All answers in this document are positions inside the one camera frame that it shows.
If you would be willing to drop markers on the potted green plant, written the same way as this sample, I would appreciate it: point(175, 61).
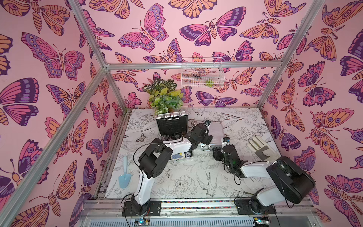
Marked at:
point(164, 97)

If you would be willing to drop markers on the white wire basket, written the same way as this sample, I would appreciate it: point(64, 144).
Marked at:
point(194, 74)

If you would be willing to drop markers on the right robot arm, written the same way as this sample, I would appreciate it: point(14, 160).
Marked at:
point(291, 183)

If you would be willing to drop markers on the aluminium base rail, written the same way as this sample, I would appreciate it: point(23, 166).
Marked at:
point(220, 212)

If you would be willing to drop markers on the light blue garden trowel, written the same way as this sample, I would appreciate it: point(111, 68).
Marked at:
point(124, 179)

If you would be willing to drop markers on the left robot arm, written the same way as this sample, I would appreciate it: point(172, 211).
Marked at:
point(153, 161)

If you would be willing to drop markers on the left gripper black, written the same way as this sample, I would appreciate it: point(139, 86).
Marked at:
point(207, 140)

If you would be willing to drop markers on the silver poker case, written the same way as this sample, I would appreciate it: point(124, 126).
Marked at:
point(217, 131)
point(173, 129)

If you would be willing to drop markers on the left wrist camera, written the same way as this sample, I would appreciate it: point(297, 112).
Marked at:
point(207, 123)

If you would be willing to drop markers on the green ball in basket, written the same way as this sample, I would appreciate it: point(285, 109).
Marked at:
point(209, 83)

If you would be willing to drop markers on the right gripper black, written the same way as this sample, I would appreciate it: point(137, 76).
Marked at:
point(217, 152)

